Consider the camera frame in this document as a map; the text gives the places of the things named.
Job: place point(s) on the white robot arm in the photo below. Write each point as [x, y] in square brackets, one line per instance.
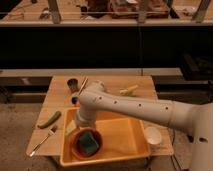
[193, 120]

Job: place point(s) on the green sponge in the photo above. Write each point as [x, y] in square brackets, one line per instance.
[88, 143]

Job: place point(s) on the wooden handled brush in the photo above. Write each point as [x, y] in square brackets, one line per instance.
[74, 98]

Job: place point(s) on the orange bowl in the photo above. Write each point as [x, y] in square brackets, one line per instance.
[74, 143]

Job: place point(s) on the dark metal cup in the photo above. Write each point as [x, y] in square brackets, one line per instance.
[73, 85]

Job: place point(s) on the yellow plastic tray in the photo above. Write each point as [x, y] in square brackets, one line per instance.
[122, 139]

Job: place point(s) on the green cucumber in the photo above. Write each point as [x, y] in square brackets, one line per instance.
[51, 120]

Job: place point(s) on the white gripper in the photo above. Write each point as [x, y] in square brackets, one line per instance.
[82, 119]

